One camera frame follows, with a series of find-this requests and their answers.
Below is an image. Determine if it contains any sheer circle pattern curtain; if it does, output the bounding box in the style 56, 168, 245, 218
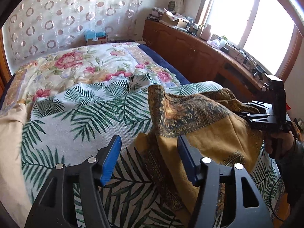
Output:
4, 0, 143, 64

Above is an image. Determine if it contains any open cardboard box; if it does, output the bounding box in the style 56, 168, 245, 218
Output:
161, 9, 190, 29

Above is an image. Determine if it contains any palm leaf print blanket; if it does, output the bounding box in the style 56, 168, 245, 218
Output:
20, 76, 286, 228

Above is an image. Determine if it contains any person's right hand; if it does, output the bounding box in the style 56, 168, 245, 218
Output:
264, 131, 295, 160

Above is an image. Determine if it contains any bright wooden frame window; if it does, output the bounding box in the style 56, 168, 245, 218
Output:
197, 0, 302, 81

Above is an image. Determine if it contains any navy blue fleece blanket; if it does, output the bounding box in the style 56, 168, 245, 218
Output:
139, 44, 190, 85

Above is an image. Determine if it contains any beige pillow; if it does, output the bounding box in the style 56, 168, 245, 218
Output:
1, 104, 31, 227

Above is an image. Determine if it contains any floral quilt bedspread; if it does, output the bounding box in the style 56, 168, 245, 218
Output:
1, 42, 181, 113

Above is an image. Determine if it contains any mustard patterned scarf cloth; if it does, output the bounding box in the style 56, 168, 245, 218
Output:
135, 85, 263, 223

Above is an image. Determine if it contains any white plastic bottle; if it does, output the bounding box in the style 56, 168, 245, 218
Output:
200, 24, 212, 41

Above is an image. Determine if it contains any long wooden sideboard cabinet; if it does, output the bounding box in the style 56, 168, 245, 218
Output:
143, 20, 270, 102

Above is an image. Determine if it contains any blue tissue box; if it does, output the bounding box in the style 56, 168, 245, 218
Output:
84, 30, 108, 45

